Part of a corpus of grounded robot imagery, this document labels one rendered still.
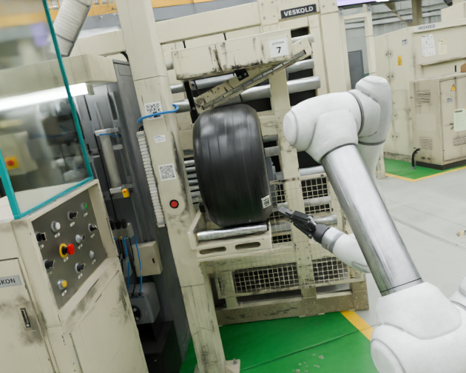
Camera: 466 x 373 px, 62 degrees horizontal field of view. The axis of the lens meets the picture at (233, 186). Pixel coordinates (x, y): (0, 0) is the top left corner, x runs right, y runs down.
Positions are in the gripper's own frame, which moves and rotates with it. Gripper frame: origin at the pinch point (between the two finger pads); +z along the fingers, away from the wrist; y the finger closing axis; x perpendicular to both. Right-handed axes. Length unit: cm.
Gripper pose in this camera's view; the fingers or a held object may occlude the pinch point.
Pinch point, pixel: (286, 213)
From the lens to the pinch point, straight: 165.4
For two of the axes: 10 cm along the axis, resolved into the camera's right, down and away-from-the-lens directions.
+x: 7.1, -5.8, 4.1
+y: 1.8, 7.1, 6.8
